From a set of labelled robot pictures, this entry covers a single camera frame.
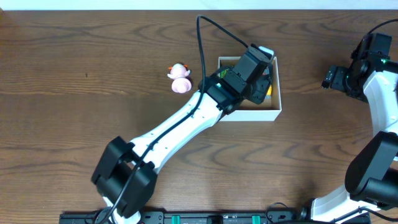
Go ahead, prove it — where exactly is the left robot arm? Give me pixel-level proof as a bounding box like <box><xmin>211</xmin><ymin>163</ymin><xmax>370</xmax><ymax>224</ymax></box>
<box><xmin>91</xmin><ymin>45</ymin><xmax>274</xmax><ymax>223</ymax></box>

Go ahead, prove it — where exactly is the yellow grey toy truck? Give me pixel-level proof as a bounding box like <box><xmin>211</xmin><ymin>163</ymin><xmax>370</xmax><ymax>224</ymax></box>
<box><xmin>262</xmin><ymin>67</ymin><xmax>273</xmax><ymax>100</ymax></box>

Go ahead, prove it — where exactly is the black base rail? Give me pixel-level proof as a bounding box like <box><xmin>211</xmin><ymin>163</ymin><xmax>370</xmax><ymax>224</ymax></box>
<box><xmin>58</xmin><ymin>208</ymin><xmax>371</xmax><ymax>224</ymax></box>

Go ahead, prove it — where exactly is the white pink duck toy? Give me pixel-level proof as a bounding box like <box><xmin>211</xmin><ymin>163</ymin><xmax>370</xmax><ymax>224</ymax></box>
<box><xmin>167</xmin><ymin>63</ymin><xmax>192</xmax><ymax>93</ymax></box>

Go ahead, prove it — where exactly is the green ball with red numbers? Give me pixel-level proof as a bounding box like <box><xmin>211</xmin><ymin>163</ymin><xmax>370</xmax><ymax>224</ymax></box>
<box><xmin>219</xmin><ymin>65</ymin><xmax>233</xmax><ymax>78</ymax></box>

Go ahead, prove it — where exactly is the left black cable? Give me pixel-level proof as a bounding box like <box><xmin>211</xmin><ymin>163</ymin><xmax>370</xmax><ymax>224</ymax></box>
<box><xmin>93</xmin><ymin>14</ymin><xmax>249</xmax><ymax>224</ymax></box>

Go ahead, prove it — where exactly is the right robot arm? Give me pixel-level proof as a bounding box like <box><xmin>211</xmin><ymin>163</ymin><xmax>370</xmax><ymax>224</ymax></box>
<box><xmin>299</xmin><ymin>32</ymin><xmax>397</xmax><ymax>223</ymax></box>

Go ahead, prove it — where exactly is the white cardboard box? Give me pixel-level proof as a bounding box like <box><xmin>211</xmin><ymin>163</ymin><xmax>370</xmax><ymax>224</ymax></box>
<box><xmin>220</xmin><ymin>57</ymin><xmax>282</xmax><ymax>121</ymax></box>

